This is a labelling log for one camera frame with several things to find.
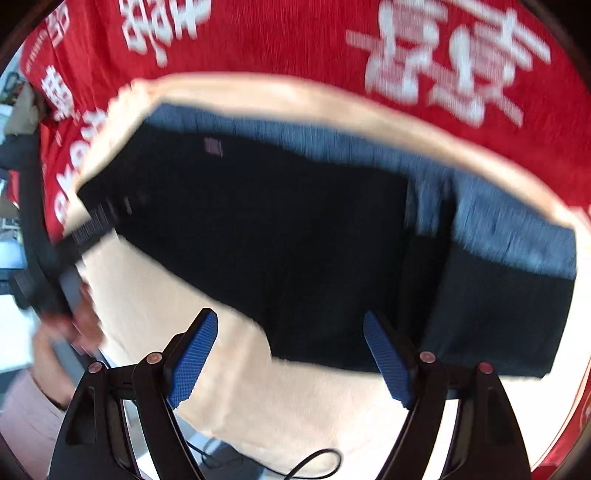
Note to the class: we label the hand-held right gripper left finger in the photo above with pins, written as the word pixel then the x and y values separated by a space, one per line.
pixel 194 355

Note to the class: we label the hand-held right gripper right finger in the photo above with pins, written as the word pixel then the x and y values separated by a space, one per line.
pixel 388 360

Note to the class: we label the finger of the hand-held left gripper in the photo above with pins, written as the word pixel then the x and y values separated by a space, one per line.
pixel 87 233

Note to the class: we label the black pants with floral stripes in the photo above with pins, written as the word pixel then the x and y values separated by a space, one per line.
pixel 277 240

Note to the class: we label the person's left hand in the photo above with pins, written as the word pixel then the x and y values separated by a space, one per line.
pixel 83 323

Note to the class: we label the cream blanket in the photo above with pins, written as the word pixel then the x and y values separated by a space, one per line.
pixel 161 300

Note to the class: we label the red printed bedsheet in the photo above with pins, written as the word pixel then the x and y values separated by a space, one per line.
pixel 277 37

